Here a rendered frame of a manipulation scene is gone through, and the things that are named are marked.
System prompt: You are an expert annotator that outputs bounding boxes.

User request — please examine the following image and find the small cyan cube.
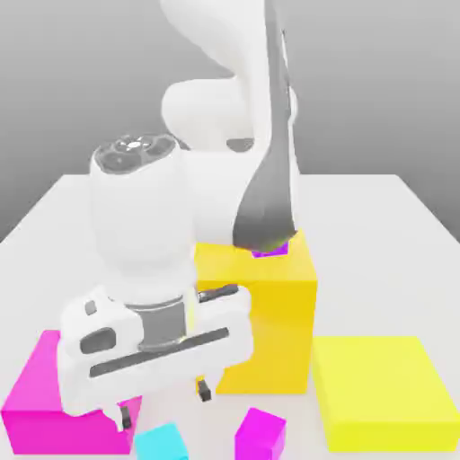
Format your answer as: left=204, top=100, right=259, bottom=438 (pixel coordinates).
left=133, top=422, right=190, bottom=460

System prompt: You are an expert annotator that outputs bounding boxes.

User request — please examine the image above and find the small purple cube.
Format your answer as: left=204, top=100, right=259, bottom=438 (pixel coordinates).
left=251, top=239, right=291, bottom=260

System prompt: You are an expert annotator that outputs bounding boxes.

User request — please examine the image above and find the small magenta cube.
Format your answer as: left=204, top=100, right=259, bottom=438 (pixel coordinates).
left=234, top=406, right=288, bottom=460

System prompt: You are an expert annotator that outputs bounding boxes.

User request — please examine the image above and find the large yellow box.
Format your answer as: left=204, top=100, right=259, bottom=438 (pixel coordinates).
left=310, top=335, right=460, bottom=454

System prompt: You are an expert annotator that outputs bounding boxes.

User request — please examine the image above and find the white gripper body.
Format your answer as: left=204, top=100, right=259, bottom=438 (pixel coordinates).
left=57, top=286, right=255, bottom=419

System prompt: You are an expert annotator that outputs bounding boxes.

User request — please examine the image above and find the large magenta box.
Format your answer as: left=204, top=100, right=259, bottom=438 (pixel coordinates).
left=0, top=329, right=144, bottom=456

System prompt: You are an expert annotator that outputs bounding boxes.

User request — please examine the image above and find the large orange box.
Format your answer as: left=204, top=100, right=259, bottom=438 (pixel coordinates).
left=193, top=229, right=319, bottom=395

